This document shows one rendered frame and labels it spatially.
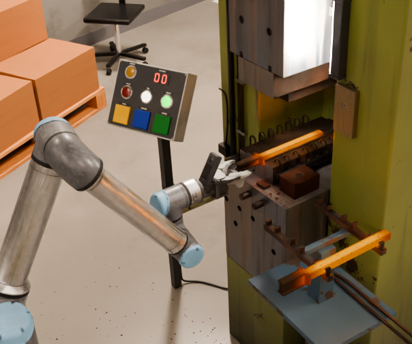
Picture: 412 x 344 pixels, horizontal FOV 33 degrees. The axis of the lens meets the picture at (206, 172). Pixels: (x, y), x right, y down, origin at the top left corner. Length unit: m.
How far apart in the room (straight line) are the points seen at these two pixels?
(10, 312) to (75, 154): 0.55
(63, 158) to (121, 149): 2.69
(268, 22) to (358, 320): 1.00
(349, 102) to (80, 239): 2.07
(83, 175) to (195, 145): 2.71
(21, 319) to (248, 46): 1.16
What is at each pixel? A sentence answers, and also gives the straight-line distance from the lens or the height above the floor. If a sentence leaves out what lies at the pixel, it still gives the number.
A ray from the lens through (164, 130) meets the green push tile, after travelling 2.79.
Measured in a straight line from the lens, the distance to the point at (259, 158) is 2.54.
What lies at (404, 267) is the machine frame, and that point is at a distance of 2.66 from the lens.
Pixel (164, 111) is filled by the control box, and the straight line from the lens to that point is 2.80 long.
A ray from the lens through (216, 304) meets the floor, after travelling 3.40.
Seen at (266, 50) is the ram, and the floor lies 1.43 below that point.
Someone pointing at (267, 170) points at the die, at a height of 0.96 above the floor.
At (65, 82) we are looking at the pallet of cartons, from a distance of 4.88.
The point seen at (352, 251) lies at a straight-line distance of 2.11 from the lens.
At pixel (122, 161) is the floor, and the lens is 4.54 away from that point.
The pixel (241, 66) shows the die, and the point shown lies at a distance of 2.48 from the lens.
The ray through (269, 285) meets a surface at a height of 0.75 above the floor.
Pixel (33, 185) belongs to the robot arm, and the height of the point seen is 1.21.
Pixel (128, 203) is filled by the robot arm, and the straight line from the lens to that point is 2.10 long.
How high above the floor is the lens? 2.34
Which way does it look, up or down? 33 degrees down
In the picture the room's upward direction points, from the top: 3 degrees counter-clockwise
